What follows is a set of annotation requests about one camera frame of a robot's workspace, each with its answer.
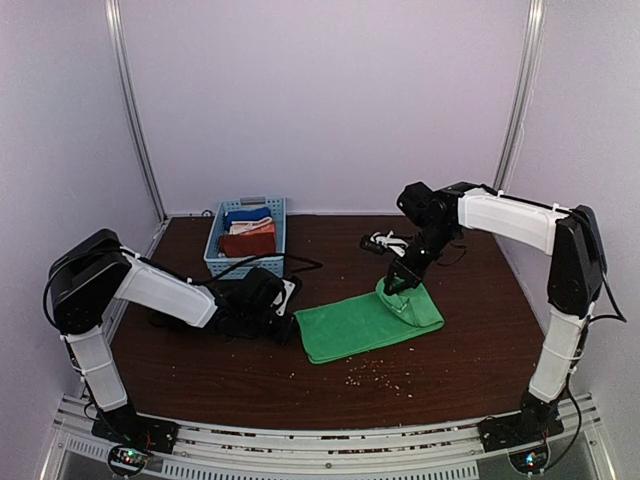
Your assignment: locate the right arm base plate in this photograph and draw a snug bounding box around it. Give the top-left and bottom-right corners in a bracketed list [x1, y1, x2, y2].
[477, 413, 564, 452]

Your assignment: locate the green microfiber towel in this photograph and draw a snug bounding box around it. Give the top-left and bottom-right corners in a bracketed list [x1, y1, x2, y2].
[294, 280, 445, 365]

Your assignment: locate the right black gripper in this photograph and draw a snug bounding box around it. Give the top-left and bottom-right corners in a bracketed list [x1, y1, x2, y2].
[385, 222, 458, 295]

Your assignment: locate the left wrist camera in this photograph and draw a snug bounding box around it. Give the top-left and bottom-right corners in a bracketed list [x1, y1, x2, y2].
[240, 267, 302, 316]

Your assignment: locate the light blue plastic basket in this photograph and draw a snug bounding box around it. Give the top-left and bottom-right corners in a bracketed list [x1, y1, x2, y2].
[203, 197, 287, 280]

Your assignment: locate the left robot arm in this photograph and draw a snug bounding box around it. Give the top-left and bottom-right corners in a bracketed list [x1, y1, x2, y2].
[42, 229, 302, 444]

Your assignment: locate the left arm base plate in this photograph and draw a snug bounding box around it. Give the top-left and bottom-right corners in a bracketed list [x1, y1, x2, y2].
[91, 417, 179, 454]

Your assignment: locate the blue rolled towel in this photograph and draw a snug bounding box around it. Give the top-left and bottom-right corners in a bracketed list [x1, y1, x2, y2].
[224, 207, 272, 230]

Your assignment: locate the dark red towel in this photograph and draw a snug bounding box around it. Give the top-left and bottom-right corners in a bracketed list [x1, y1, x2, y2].
[219, 231, 276, 258]

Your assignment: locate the right aluminium post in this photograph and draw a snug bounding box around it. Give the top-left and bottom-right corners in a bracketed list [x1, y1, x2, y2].
[493, 0, 547, 190]

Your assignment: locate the orange white rolled towel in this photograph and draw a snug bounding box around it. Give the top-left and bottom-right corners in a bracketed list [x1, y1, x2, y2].
[229, 217, 276, 235]

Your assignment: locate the aluminium post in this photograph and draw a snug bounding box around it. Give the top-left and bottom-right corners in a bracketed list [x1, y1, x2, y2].
[493, 0, 547, 190]
[104, 0, 167, 224]

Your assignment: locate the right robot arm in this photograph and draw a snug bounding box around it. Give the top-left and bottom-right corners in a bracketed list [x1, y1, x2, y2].
[383, 181, 612, 442]

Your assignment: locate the aluminium front rail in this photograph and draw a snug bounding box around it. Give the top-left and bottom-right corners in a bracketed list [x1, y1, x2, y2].
[39, 392, 616, 480]

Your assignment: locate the left aluminium post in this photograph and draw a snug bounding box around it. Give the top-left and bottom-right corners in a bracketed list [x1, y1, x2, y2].
[104, 0, 167, 224]

